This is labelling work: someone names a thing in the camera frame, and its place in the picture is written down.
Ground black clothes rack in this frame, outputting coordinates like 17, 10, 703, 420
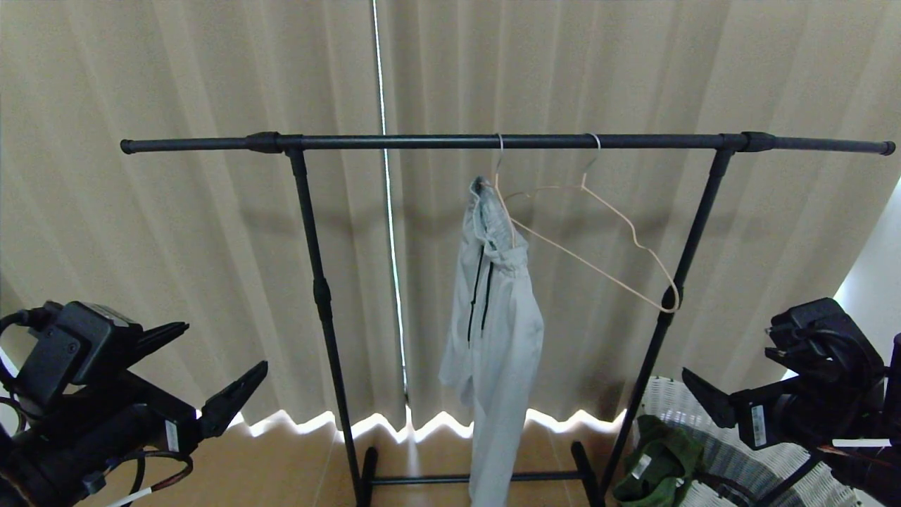
120, 131, 897, 507

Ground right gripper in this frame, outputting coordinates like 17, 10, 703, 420
681, 367, 889, 452

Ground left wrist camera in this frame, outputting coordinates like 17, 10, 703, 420
14, 301, 146, 413

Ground pink clothes hanger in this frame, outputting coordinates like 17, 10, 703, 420
491, 133, 519, 249
503, 133, 683, 315

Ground white laundry basket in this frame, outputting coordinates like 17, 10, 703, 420
636, 376, 889, 507

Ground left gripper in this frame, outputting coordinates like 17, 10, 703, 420
28, 321, 270, 495

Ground pale grey shorts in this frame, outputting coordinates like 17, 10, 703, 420
438, 176, 546, 507

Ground green garment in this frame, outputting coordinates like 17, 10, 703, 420
612, 414, 706, 507

